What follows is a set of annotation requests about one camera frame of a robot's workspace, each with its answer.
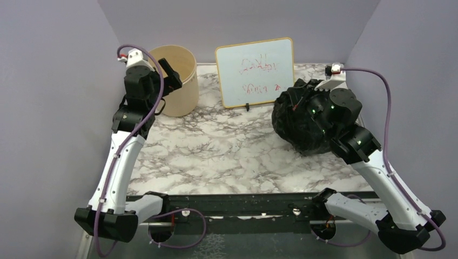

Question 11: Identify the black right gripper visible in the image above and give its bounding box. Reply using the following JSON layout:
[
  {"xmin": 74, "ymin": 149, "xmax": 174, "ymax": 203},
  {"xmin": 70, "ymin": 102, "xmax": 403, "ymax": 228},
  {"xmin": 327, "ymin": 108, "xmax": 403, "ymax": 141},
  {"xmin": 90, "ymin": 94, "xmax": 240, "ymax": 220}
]
[{"xmin": 288, "ymin": 79, "xmax": 335, "ymax": 138}]

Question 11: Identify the black plastic trash bag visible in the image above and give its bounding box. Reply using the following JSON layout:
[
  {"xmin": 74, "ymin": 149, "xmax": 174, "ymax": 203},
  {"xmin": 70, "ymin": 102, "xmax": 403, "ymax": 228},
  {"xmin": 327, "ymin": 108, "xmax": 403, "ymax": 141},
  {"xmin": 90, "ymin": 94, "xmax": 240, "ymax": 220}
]
[{"xmin": 271, "ymin": 78, "xmax": 331, "ymax": 156}]

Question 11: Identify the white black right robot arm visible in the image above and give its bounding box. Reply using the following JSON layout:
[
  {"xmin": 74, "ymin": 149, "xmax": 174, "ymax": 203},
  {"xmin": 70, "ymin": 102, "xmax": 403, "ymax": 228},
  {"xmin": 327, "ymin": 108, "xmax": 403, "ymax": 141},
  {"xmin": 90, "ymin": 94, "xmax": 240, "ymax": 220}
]
[{"xmin": 288, "ymin": 86, "xmax": 446, "ymax": 254}]

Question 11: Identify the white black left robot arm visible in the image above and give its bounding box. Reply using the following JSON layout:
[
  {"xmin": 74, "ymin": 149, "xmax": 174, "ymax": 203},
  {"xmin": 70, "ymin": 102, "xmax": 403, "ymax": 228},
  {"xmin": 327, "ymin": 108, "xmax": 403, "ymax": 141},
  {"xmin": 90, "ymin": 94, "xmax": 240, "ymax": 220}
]
[{"xmin": 74, "ymin": 58, "xmax": 182, "ymax": 243}]

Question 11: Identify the beige cylindrical trash bin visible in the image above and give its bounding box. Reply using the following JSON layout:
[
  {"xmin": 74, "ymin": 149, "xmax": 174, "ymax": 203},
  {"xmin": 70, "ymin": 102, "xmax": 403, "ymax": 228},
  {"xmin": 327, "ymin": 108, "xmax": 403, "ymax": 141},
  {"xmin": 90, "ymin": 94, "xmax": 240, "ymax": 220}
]
[{"xmin": 150, "ymin": 45, "xmax": 199, "ymax": 117}]

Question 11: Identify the yellow framed whiteboard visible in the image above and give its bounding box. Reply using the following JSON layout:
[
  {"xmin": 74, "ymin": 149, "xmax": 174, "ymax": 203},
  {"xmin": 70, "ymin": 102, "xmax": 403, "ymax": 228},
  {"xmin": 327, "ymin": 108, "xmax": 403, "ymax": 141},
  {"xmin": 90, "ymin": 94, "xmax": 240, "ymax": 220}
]
[{"xmin": 215, "ymin": 37, "xmax": 295, "ymax": 108}]

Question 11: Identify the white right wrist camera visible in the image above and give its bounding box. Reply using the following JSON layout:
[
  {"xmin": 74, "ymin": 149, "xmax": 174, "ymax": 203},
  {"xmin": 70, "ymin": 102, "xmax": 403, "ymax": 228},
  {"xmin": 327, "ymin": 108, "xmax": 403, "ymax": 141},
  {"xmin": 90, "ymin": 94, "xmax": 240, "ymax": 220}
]
[{"xmin": 314, "ymin": 63, "xmax": 348, "ymax": 91}]

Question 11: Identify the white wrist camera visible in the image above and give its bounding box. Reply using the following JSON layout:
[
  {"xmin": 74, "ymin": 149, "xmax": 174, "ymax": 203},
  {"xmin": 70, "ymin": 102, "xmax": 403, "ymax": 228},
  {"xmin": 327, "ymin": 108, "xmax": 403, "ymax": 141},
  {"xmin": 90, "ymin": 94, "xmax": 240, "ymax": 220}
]
[
  {"xmin": 117, "ymin": 48, "xmax": 153, "ymax": 70},
  {"xmin": 314, "ymin": 63, "xmax": 348, "ymax": 91}
]

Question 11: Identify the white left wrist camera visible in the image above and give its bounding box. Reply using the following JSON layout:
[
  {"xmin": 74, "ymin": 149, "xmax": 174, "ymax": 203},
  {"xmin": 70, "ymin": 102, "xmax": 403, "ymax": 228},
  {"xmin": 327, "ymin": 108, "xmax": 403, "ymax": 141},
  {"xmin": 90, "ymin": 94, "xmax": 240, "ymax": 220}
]
[{"xmin": 117, "ymin": 48, "xmax": 153, "ymax": 70}]

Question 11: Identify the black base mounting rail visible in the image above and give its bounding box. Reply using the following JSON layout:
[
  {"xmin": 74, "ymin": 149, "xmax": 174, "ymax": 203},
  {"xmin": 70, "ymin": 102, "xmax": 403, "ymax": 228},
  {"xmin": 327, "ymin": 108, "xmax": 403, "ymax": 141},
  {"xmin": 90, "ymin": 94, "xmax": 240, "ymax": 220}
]
[{"xmin": 143, "ymin": 193, "xmax": 331, "ymax": 235}]

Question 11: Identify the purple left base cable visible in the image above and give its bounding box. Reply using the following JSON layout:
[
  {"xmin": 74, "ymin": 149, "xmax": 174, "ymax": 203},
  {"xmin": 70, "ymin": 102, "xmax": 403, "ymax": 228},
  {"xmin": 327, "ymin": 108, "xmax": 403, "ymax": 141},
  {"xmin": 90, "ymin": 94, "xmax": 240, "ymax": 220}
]
[{"xmin": 147, "ymin": 208, "xmax": 207, "ymax": 250}]

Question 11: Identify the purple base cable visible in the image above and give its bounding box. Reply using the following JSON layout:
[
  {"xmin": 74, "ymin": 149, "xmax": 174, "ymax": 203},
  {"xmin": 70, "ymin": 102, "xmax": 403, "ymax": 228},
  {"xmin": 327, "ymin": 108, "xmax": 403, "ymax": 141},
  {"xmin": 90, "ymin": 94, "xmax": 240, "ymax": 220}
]
[
  {"xmin": 310, "ymin": 194, "xmax": 373, "ymax": 248},
  {"xmin": 147, "ymin": 208, "xmax": 207, "ymax": 250}
]

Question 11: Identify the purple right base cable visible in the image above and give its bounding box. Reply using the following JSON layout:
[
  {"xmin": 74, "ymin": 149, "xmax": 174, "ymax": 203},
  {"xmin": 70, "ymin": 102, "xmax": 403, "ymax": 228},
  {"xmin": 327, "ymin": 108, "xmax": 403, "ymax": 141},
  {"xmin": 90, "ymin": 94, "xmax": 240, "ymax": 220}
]
[{"xmin": 310, "ymin": 194, "xmax": 373, "ymax": 248}]

